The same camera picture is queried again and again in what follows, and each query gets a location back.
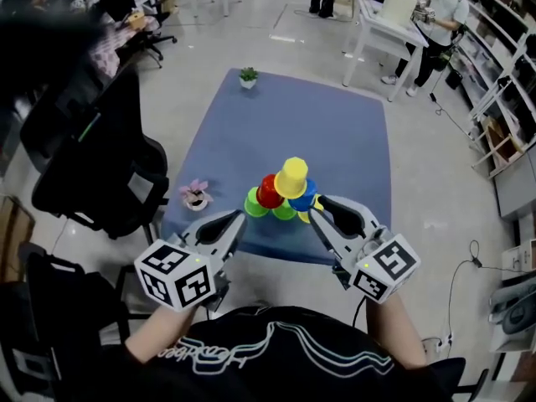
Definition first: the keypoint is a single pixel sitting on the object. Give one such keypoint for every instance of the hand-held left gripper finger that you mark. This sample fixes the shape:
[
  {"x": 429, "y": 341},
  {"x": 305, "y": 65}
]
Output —
[
  {"x": 236, "y": 235},
  {"x": 209, "y": 224}
]

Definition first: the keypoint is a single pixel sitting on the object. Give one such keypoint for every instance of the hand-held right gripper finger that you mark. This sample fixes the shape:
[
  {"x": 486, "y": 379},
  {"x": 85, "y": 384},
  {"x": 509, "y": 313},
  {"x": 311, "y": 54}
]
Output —
[
  {"x": 324, "y": 233},
  {"x": 356, "y": 212}
]

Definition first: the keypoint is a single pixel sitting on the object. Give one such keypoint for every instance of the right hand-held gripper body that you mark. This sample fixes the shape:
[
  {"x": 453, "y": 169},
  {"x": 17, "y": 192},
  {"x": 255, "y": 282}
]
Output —
[{"x": 377, "y": 266}]

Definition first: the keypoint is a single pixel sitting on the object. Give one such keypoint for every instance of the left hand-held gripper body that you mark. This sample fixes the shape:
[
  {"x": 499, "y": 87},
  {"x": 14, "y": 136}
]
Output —
[{"x": 176, "y": 274}]

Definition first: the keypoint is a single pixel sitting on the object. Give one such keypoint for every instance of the yellow paper cup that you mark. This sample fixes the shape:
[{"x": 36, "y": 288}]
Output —
[
  {"x": 292, "y": 176},
  {"x": 312, "y": 212}
]

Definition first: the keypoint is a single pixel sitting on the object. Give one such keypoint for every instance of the green paper cup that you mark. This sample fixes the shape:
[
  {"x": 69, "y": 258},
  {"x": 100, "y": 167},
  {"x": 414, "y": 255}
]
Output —
[
  {"x": 253, "y": 203},
  {"x": 284, "y": 212}
]

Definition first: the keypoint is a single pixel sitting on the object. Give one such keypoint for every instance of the blue paper cup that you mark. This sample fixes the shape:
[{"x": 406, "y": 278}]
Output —
[{"x": 305, "y": 197}]

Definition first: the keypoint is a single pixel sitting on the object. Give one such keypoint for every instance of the red paper cup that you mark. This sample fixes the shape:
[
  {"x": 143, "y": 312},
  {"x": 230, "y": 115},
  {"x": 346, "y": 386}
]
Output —
[{"x": 268, "y": 193}]

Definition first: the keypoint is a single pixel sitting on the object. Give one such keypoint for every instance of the person's left forearm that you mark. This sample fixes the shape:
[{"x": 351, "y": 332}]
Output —
[{"x": 163, "y": 333}]

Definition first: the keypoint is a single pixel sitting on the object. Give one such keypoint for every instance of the person's right forearm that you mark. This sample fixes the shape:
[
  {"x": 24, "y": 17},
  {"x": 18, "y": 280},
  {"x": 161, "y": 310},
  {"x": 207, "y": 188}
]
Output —
[{"x": 393, "y": 337}]

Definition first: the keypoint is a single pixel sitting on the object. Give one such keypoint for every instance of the pink plant in white pot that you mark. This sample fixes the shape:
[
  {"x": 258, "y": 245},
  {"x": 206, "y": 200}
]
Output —
[{"x": 196, "y": 195}]

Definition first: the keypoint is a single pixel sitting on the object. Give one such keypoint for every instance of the blue tablecloth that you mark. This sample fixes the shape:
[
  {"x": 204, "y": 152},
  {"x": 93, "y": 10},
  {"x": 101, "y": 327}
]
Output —
[{"x": 293, "y": 124}]

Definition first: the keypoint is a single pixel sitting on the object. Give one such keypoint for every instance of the black office chair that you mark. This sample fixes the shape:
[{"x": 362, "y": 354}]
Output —
[
  {"x": 155, "y": 27},
  {"x": 456, "y": 375},
  {"x": 104, "y": 161},
  {"x": 54, "y": 308}
]

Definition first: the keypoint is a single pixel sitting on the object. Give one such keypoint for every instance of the person's black printed shirt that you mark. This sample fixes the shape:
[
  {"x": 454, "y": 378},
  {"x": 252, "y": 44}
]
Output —
[{"x": 285, "y": 362}]

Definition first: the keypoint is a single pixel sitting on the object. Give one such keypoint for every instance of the grey floor fan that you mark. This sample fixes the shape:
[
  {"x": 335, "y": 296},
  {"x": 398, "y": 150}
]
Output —
[{"x": 517, "y": 312}]

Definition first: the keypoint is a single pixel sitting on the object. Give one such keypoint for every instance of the green plant in white pot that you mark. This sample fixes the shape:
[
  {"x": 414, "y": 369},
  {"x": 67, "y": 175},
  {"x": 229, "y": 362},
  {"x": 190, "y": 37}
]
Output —
[{"x": 248, "y": 78}]

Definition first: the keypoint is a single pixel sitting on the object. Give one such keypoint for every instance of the wooden stool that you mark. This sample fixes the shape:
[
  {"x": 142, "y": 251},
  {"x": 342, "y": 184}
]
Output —
[{"x": 498, "y": 145}]

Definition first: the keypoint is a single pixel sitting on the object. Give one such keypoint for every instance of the grey cabinet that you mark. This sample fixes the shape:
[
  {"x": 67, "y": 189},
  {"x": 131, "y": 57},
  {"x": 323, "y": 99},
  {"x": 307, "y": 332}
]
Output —
[{"x": 517, "y": 187}]

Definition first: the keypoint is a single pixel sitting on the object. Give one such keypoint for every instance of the white low shelf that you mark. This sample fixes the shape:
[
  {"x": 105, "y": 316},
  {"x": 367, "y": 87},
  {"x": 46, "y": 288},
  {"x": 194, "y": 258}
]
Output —
[{"x": 515, "y": 350}]

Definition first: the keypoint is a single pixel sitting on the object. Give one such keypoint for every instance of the black waste bin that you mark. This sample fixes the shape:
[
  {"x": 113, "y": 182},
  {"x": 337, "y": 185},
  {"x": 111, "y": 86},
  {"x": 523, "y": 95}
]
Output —
[{"x": 454, "y": 78}]

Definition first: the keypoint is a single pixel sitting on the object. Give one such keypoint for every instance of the brown wooden board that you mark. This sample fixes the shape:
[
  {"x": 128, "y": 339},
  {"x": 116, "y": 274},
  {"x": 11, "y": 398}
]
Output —
[{"x": 12, "y": 237}]

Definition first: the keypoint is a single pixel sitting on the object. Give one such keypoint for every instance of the pink checkered tablecloth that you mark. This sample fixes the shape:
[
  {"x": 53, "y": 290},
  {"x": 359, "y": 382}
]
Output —
[{"x": 111, "y": 48}]

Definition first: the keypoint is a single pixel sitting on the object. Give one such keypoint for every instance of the cream box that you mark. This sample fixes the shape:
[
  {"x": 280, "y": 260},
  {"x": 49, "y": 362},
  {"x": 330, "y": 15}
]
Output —
[{"x": 398, "y": 4}]

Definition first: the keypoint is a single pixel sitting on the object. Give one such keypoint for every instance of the white shelf unit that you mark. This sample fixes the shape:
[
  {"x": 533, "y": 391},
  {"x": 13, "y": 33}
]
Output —
[{"x": 498, "y": 48}]

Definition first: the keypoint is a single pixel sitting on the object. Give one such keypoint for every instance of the small wooden box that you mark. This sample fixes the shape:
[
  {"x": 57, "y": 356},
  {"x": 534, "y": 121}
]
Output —
[{"x": 137, "y": 20}]

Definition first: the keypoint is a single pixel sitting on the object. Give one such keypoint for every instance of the black table frame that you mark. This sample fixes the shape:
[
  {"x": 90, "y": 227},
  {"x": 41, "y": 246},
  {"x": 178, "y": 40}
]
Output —
[{"x": 148, "y": 233}]

